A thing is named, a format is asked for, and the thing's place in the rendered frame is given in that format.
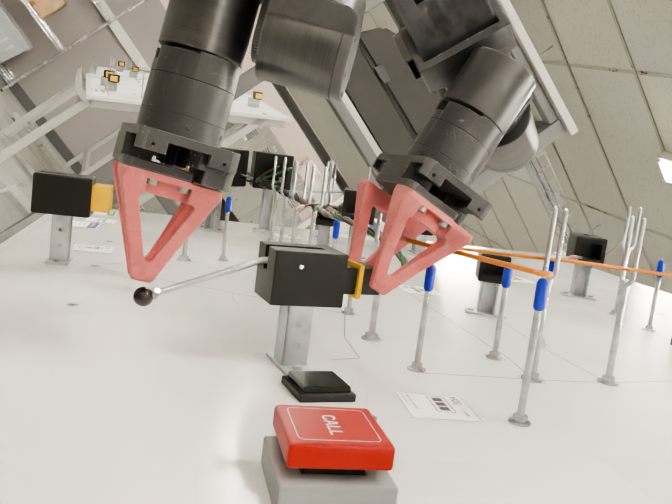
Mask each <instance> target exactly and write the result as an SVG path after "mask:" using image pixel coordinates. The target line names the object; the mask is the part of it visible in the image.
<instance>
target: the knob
mask: <svg viewBox="0 0 672 504"><path fill-rule="evenodd" d="M152 293H153V292H152V290H151V289H150V288H148V287H145V286H142V287H139V288H137V289H136V290H135V291H134V294H133V300H134V302H135V303H136V304H137V305H138V306H141V307H145V306H148V305H150V304H151V303H152V301H153V295H152Z"/></svg>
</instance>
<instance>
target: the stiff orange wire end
mask: <svg viewBox="0 0 672 504"><path fill-rule="evenodd" d="M399 241H400V242H403V243H411V244H415V245H418V246H422V247H426V248H428V247H429V246H431V245H432V244H431V243H427V242H423V241H419V240H415V239H411V238H408V237H407V236H402V235H401V236H400V239H399ZM452 254H454V255H458V256H462V257H466V258H470V259H474V260H478V261H482V262H486V263H490V264H494V265H498V266H502V267H506V268H509V269H513V270H517V271H521V272H525V273H529V274H533V275H536V276H540V277H552V276H553V273H552V272H550V271H547V272H543V270H540V269H534V268H530V267H526V266H521V265H517V264H513V263H509V262H505V261H501V260H497V259H493V258H489V257H485V256H480V255H476V254H472V253H468V252H464V251H460V250H458V251H456V252H454V253H452Z"/></svg>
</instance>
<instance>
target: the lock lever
mask: <svg viewBox="0 0 672 504"><path fill-rule="evenodd" d="M267 262H268V257H259V258H256V259H252V260H249V261H246V262H243V263H240V264H237V265H234V266H231V267H228V268H224V269H221V270H218V271H215V272H211V273H208V274H205V275H201V276H198V277H195V278H191V279H188V280H185V281H181V282H178V283H175V284H171V285H168V286H165V287H161V288H157V287H155V286H154V287H153V288H152V292H153V293H152V295H153V299H154V300H156V299H157V297H158V296H159V295H162V294H166V293H169V292H172V291H176V290H179V289H182V288H185V287H189V286H192V285H195V284H199V283H202V282H205V281H209V280H212V279H215V278H218V277H222V276H225V275H228V274H231V273H234V272H237V271H241V270H244V269H247V268H250V267H253V266H256V265H259V264H266V263H267Z"/></svg>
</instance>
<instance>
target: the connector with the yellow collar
mask: <svg viewBox="0 0 672 504"><path fill-rule="evenodd" d="M357 263H359V264H362V265H364V266H365V269H364V276H363V282H362V289H361V295H379V293H378V292H377V291H375V290H374V289H372V288H371V287H370V286H369V283H370V279H371V275H372V271H373V266H372V265H369V264H366V263H364V262H357ZM357 273H358V268H356V267H353V266H351V265H348V266H347V274H346V281H345V289H344V294H355V287H356V280H357Z"/></svg>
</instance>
